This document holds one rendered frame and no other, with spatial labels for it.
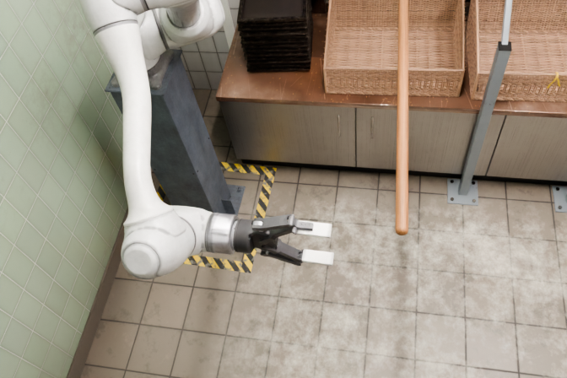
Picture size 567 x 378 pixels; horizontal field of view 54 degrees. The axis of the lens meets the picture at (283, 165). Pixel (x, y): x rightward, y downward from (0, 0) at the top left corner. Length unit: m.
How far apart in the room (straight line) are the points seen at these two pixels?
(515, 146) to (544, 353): 0.85
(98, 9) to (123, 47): 0.09
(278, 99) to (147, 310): 1.12
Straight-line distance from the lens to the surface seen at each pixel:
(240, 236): 1.21
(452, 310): 2.54
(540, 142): 2.57
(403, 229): 1.32
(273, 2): 2.38
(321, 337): 2.47
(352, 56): 2.52
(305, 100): 2.37
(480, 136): 2.42
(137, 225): 1.11
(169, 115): 2.03
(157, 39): 1.87
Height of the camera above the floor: 2.36
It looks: 55 degrees down
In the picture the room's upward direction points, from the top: 11 degrees counter-clockwise
